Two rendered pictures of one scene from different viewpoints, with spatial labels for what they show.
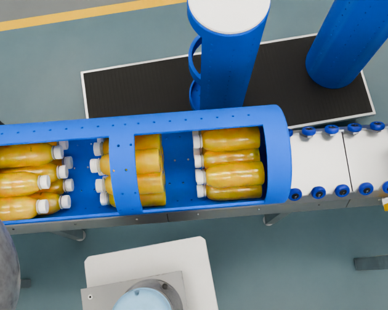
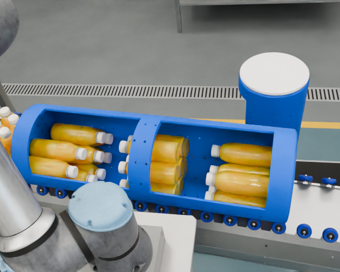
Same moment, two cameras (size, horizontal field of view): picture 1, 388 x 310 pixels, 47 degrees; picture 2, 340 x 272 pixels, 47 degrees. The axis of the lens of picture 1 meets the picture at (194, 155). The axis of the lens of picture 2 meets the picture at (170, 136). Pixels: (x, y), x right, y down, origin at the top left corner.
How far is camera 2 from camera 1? 55 cm
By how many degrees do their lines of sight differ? 30
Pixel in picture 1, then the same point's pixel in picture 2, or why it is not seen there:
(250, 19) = (289, 87)
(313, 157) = (331, 208)
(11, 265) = (6, 16)
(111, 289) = not seen: hidden behind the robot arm
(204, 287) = (182, 260)
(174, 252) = (164, 223)
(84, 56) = not seen: hidden behind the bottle
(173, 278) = (153, 231)
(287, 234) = not seen: outside the picture
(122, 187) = (137, 155)
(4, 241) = (11, 7)
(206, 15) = (251, 80)
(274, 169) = (277, 167)
